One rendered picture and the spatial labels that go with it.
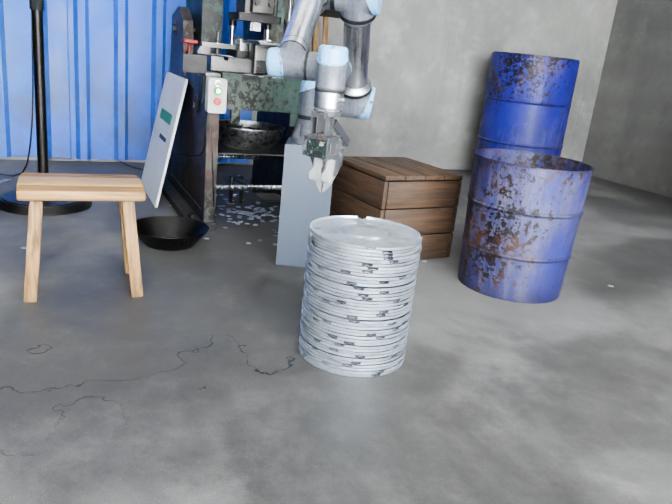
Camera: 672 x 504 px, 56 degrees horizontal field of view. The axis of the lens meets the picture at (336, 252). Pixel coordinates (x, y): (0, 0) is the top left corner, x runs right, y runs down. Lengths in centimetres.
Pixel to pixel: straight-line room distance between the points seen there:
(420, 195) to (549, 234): 54
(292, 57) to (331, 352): 76
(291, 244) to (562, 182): 96
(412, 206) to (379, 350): 100
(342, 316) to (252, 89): 142
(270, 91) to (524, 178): 116
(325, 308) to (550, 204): 96
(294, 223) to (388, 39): 247
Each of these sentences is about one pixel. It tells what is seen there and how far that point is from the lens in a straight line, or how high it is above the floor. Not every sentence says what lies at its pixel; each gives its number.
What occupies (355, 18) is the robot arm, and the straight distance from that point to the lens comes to 203.
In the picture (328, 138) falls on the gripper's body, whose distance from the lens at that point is 157.
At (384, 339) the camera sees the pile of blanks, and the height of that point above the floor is 10.
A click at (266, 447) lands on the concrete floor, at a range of 135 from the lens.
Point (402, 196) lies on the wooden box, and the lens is 245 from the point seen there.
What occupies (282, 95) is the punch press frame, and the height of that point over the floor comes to 57.
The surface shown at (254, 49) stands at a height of 75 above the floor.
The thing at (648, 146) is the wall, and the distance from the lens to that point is 540.
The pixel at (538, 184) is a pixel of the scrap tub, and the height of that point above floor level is 43.
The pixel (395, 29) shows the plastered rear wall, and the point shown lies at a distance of 459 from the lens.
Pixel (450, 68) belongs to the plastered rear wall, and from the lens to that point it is 484.
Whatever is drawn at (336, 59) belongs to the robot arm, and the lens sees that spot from 158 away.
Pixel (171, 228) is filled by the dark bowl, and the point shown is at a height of 3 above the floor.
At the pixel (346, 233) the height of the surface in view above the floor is 34.
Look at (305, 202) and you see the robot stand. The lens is 228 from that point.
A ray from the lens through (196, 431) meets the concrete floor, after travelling 139.
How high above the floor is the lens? 78
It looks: 18 degrees down
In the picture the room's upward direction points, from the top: 6 degrees clockwise
